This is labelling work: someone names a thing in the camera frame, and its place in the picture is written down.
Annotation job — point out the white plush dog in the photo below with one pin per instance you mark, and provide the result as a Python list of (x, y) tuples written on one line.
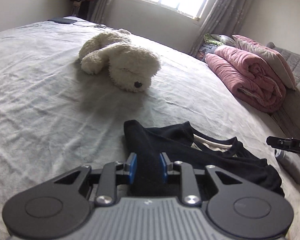
[(125, 60)]

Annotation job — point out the grey bed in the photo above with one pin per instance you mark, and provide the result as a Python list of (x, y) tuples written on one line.
[(40, 80)]

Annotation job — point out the pile of colourful cloths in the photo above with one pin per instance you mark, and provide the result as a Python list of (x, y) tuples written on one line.
[(205, 51)]

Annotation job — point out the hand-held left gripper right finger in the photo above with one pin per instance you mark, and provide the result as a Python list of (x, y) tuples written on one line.
[(163, 166)]

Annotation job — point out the black tablet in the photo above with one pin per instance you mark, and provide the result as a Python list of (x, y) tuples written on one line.
[(62, 20)]

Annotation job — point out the grey star-print curtain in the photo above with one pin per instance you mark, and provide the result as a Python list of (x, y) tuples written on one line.
[(102, 2), (225, 10)]

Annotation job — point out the black and cream sweatshirt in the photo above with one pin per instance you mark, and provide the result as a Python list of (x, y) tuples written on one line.
[(190, 150)]

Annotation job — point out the pink folded quilt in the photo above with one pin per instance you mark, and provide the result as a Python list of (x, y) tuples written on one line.
[(245, 80)]

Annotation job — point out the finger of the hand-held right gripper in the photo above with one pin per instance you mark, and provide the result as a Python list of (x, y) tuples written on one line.
[(280, 143), (280, 154)]

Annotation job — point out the pink pillow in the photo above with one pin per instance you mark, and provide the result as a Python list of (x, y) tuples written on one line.
[(270, 55)]

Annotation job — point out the green patterned cloth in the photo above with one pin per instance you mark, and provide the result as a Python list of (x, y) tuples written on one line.
[(211, 39)]

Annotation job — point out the grey pillow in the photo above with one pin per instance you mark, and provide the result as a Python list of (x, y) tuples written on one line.
[(227, 40)]

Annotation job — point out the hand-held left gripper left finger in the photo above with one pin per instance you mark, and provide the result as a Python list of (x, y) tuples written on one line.
[(133, 165)]

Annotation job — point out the folded grey sweater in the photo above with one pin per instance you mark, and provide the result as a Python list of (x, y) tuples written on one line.
[(293, 168)]

